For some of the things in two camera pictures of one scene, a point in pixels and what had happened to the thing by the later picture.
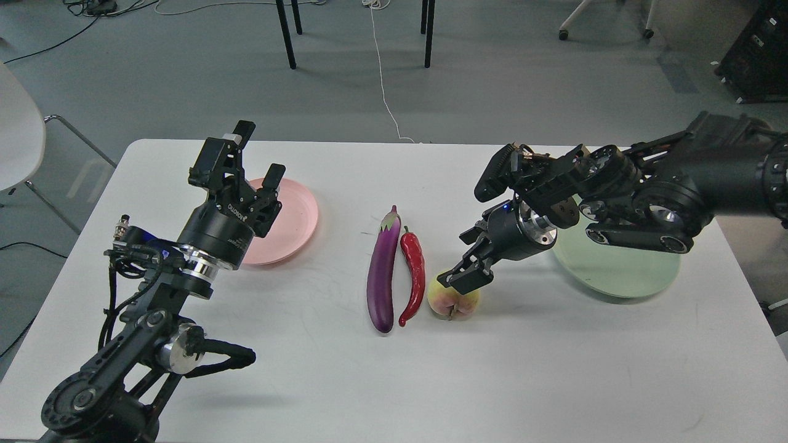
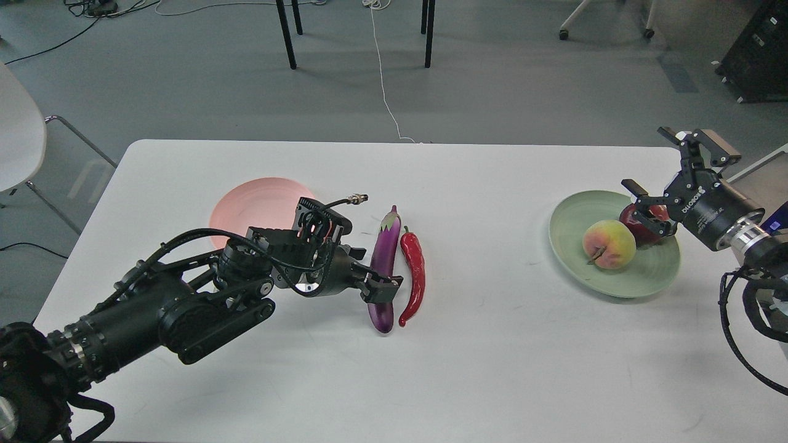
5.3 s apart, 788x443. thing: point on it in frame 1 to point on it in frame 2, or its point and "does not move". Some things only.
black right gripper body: (514, 231) to (706, 204)
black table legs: (431, 13) does not move
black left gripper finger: (218, 166) to (356, 253)
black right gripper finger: (471, 273) to (689, 143)
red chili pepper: (414, 250) does not move
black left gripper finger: (268, 206) to (379, 289)
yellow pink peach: (450, 304) to (610, 243)
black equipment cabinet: (756, 67) does not move
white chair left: (23, 136) does not move
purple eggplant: (380, 296) does not move
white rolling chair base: (563, 33) does not move
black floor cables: (99, 8) does not move
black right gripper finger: (474, 234) to (652, 212)
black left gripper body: (223, 226) to (338, 273)
